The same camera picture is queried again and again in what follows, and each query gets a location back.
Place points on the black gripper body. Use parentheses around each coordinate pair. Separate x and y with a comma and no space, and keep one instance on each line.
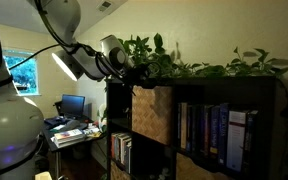
(139,76)

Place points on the woven basket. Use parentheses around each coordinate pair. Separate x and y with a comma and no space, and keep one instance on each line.
(187,170)
(152,112)

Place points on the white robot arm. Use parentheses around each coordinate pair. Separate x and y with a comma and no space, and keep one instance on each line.
(21,120)

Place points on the dark cube shelf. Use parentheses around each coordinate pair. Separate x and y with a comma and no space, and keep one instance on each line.
(151,160)

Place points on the green pothos plant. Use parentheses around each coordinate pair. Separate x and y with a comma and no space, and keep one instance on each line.
(256,63)

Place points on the row of books lower left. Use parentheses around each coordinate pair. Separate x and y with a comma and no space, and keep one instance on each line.
(121,143)

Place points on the white desk lamp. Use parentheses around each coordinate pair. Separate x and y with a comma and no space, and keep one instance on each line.
(68,64)

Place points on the laptop computer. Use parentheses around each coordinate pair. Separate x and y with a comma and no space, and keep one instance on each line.
(72,105)

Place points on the ceiling air vent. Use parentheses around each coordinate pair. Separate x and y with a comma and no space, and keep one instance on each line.
(104,5)

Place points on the dark desk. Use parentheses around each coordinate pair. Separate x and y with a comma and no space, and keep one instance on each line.
(60,124)

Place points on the stack of books on desk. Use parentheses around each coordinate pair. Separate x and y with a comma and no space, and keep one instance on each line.
(67,136)

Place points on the books in upper right cube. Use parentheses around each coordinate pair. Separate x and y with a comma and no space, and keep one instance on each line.
(218,134)

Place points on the window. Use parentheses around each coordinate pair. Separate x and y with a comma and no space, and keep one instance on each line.
(23,67)

